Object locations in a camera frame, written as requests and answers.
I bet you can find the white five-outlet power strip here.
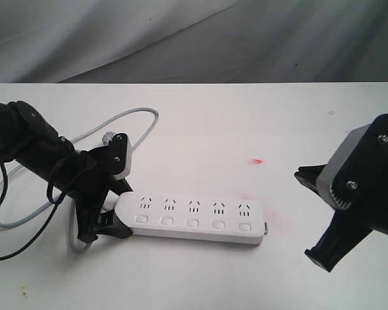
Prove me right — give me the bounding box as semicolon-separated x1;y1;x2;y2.
114;192;268;245

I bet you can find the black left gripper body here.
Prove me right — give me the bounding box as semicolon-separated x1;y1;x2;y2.
50;134;116;205

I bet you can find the grey power cord with plug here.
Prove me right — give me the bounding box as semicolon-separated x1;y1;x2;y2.
0;107;159;255

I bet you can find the grey backdrop cloth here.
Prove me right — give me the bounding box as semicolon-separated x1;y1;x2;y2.
0;1;388;83

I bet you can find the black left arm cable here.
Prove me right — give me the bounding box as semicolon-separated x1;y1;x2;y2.
0;141;97;261

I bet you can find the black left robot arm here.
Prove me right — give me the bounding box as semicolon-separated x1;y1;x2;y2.
0;101;132;243

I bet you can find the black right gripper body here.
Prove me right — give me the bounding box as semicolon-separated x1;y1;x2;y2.
335;114;388;235

